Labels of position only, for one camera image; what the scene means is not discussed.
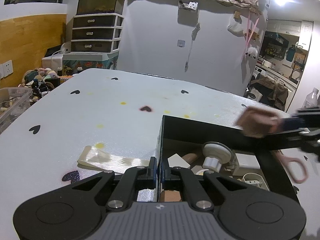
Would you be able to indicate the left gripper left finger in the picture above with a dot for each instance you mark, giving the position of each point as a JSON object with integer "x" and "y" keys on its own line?
{"x": 131, "y": 182}

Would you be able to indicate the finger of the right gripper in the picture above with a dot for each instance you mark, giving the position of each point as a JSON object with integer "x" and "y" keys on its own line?
{"x": 291, "y": 124}

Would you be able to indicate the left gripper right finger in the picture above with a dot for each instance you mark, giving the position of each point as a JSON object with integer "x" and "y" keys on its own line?
{"x": 187, "y": 184}

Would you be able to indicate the round white yellow tin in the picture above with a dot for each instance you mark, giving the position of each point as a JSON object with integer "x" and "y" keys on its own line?
{"x": 201, "y": 172}

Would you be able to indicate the black storage box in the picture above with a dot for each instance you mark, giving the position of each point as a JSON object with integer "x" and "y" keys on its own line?
{"x": 184, "y": 135}

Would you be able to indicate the clear plastic water bottle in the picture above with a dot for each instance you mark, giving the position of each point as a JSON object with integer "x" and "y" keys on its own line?
{"x": 311, "y": 100}

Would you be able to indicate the white card in box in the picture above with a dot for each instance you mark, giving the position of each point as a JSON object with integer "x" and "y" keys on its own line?
{"x": 177, "y": 161}

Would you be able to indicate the wooden cylinder in box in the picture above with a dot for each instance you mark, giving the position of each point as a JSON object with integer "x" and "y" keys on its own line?
{"x": 192, "y": 157}

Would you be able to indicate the white suction cup knob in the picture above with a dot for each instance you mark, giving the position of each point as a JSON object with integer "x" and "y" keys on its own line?
{"x": 215, "y": 155}

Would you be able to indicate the clear tape strip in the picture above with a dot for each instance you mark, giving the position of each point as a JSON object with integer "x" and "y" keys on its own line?
{"x": 98, "y": 160}

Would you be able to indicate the white rounded case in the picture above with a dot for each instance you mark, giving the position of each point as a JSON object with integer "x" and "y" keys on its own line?
{"x": 256, "y": 180}

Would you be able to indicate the white charger adapter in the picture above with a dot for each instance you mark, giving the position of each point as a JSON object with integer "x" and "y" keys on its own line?
{"x": 245, "y": 161}

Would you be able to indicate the teal patterned storage box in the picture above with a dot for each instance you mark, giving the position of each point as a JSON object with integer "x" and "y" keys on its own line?
{"x": 90, "y": 60}

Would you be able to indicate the pile of plush toys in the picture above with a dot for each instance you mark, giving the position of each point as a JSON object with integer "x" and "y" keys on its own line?
{"x": 41, "y": 81}

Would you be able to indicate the clear plastic storage bin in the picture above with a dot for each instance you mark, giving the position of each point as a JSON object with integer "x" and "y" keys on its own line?
{"x": 14, "y": 102}

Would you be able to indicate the plastic drawer tower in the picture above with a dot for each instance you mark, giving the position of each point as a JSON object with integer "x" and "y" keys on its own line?
{"x": 96, "y": 33}

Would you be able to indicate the glass fish tank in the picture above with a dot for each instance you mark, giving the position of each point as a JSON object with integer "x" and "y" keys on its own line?
{"x": 86, "y": 7}

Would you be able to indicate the white plush wall toy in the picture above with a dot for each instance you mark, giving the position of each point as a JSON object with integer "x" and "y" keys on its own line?
{"x": 252, "y": 52}

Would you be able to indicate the white wall socket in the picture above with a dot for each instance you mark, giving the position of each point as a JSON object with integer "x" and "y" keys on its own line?
{"x": 6, "y": 69}

